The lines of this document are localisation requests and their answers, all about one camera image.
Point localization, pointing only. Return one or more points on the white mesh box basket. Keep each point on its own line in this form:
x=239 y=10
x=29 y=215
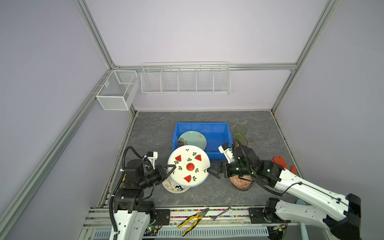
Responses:
x=118 y=91

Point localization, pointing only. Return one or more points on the white watermelon plate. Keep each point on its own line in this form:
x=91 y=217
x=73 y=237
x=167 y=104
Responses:
x=191 y=166

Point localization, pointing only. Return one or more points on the silver wrench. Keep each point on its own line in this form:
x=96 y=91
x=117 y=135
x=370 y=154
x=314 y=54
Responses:
x=214 y=218

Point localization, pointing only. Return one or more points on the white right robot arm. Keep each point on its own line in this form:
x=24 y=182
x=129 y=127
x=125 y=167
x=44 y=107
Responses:
x=296 y=200

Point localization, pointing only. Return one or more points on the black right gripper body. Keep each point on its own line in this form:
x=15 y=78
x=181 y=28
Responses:
x=234 y=169

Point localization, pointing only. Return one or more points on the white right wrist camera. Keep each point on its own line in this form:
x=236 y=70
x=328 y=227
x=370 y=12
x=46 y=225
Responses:
x=226 y=150

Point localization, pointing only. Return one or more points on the green glass cup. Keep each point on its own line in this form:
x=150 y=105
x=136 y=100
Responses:
x=240 y=131

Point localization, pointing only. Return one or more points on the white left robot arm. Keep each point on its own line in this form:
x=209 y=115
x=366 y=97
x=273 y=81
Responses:
x=129 y=210

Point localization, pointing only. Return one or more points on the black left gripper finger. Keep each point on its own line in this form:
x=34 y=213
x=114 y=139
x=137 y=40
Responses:
x=164 y=176
x=166 y=168

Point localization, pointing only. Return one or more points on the cream floral plate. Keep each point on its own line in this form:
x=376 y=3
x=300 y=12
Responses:
x=173 y=187

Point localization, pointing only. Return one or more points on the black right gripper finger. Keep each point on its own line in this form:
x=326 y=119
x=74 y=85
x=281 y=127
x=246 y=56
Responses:
x=216 y=173
x=216 y=167

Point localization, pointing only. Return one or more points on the orange patterned bowl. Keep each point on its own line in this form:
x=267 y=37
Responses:
x=244 y=183

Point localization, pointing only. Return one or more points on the green flower plate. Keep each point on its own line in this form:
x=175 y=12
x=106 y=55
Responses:
x=192 y=138

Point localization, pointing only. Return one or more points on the blue plastic bin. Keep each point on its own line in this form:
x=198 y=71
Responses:
x=216 y=135

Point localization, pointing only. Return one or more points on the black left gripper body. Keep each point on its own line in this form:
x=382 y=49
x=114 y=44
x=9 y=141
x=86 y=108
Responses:
x=150 y=178

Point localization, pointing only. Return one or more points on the teal spatula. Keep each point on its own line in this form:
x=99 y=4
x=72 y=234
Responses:
x=304 y=232

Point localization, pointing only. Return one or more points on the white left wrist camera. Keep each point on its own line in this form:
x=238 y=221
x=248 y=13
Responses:
x=151 y=158

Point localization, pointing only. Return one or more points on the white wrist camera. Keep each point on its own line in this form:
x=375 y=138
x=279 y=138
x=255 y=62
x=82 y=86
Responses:
x=151 y=158
x=226 y=150

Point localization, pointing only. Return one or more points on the white wire wall rack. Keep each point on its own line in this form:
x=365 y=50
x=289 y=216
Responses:
x=186 y=78

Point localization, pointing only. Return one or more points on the red work glove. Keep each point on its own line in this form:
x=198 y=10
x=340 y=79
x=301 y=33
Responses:
x=281 y=161

